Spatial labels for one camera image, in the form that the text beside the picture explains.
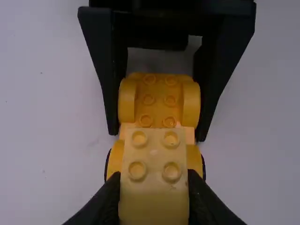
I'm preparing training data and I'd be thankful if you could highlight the yellow toy car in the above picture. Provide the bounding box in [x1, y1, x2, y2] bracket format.
[104, 72, 208, 225]

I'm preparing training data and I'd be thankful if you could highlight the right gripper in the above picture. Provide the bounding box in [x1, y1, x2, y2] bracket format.
[78, 0, 257, 136]

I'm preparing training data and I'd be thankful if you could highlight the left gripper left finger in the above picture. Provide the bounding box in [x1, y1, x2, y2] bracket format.
[62, 172, 122, 225]

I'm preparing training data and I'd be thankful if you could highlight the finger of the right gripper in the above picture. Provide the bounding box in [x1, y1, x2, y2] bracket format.
[194, 9, 256, 143]

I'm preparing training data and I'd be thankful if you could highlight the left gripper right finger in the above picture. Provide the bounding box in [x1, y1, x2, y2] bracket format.
[187, 169, 244, 225]

